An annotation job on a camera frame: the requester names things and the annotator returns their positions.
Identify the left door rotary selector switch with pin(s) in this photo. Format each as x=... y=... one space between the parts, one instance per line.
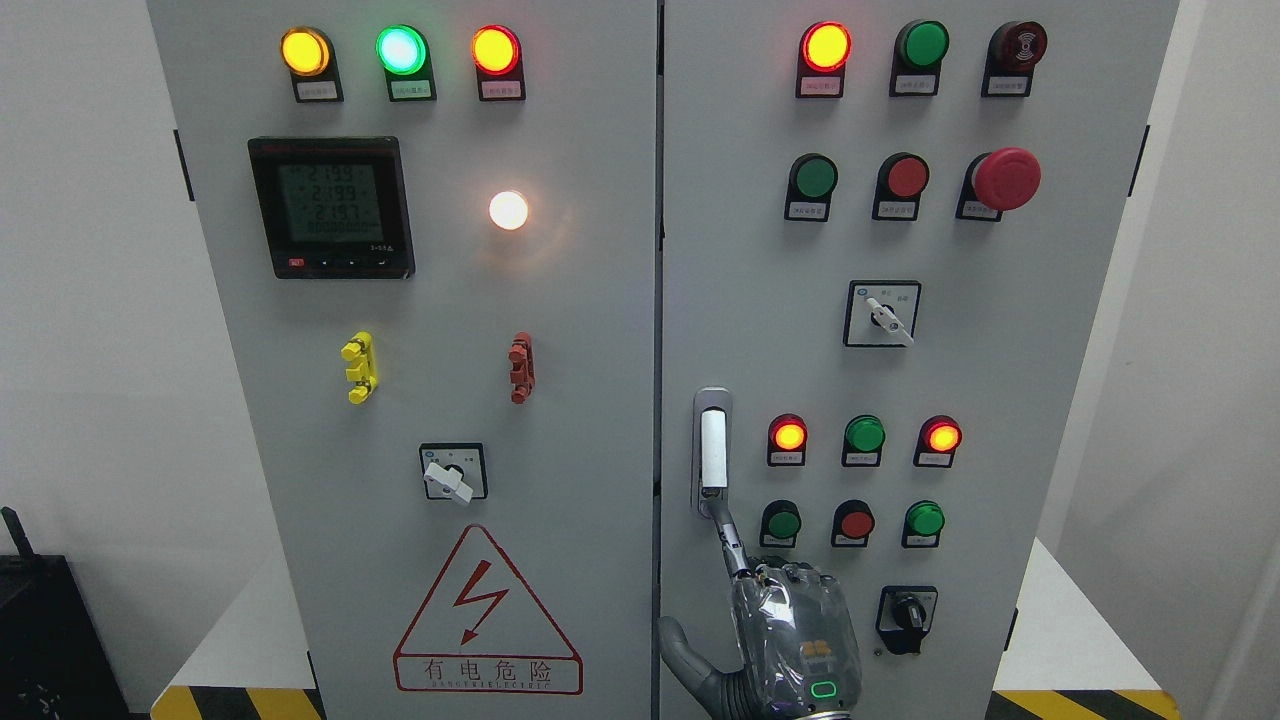
x=454 y=471

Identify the red lit indicator middle left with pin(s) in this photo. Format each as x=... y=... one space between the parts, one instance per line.
x=787 y=439

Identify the black box at left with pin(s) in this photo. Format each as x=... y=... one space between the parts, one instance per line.
x=52 y=662

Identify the red push button lower middle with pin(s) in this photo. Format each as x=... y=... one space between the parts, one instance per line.
x=852 y=523

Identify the red plastic terminal clip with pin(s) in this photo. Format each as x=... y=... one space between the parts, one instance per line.
x=522 y=372

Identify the green indicator light middle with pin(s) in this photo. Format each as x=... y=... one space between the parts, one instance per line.
x=864 y=439

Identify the red emergency stop mushroom button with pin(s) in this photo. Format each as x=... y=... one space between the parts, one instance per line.
x=996 y=182

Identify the yellow indicator light top left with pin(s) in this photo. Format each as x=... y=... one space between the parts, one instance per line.
x=311 y=62

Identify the red lit indicator middle right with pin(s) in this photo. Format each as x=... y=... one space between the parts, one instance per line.
x=937 y=442

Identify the grey cabinet door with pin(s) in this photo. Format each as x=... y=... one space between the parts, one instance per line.
x=757 y=305
x=571 y=471

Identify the grey robotic humanoid hand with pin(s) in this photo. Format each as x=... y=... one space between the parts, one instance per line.
x=801 y=658

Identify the green push button lower right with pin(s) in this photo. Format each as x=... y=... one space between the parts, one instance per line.
x=923 y=524

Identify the red push button upper row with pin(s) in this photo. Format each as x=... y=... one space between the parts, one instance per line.
x=901 y=180

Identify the silver cabinet door handle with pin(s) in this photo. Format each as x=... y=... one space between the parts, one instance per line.
x=709 y=475

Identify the green lit indicator light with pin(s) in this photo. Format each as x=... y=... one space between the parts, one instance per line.
x=405 y=57

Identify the red lit indicator top right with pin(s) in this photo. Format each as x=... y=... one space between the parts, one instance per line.
x=822 y=56

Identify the red electric hazard warning sticker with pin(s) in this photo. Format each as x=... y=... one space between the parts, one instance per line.
x=481 y=629

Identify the grey right cabinet door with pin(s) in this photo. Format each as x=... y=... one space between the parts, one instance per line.
x=757 y=305

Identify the green indicator light top right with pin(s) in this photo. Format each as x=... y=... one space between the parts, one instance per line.
x=917 y=58

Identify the white lit indicator lamp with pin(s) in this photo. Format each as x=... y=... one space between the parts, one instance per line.
x=509 y=210

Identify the black digital power meter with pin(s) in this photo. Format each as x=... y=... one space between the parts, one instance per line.
x=333 y=207

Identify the black knob selector switch bottom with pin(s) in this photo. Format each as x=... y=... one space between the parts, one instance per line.
x=904 y=617

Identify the dark red buzzer alarm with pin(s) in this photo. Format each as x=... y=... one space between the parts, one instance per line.
x=1014 y=50

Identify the right door upper selector switch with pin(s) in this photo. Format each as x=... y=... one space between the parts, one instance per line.
x=881 y=313

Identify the red-rimmed yellow indicator light left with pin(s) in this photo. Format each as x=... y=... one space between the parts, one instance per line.
x=499 y=63

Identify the green push button upper row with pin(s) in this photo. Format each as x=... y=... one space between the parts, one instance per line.
x=811 y=182

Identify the red lit indicator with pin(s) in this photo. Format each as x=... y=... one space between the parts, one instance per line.
x=937 y=442
x=787 y=439
x=822 y=56

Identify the grey left cabinet door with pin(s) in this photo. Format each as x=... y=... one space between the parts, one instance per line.
x=571 y=471

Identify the yellow plastic terminal clip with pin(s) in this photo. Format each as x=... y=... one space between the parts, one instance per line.
x=362 y=370

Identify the green push button lower left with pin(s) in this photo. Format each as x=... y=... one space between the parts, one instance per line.
x=780 y=525

